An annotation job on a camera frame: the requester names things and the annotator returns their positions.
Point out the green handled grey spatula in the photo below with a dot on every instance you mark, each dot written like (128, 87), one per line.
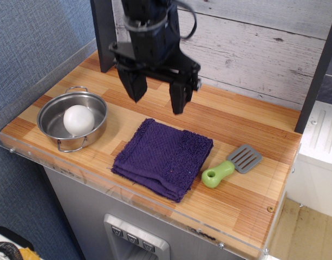
(242, 160)

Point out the stainless steel pot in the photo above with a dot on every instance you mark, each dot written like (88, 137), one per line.
(50, 119)

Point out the silver dispenser button panel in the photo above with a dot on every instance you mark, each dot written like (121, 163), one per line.
(131, 242)

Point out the yellow object bottom left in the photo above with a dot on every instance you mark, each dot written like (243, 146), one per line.
(28, 254)

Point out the dark vertical post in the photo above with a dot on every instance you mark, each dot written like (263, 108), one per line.
(315, 85)
(104, 26)

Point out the grey toy fridge cabinet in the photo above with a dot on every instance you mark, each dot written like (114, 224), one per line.
(85, 207)

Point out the dark right vertical post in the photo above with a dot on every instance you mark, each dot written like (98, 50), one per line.
(315, 85)

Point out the dark left vertical post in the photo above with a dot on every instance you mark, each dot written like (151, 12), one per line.
(104, 26)

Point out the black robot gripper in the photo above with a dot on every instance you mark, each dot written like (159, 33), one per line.
(154, 51)

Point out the white side unit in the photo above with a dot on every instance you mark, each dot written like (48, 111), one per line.
(310, 180)

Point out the white egg-shaped ball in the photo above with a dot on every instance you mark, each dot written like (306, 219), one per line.
(78, 120)

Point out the clear acrylic table guard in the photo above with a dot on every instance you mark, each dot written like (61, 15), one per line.
(235, 213)

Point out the purple towel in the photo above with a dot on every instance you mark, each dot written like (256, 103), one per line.
(163, 159)

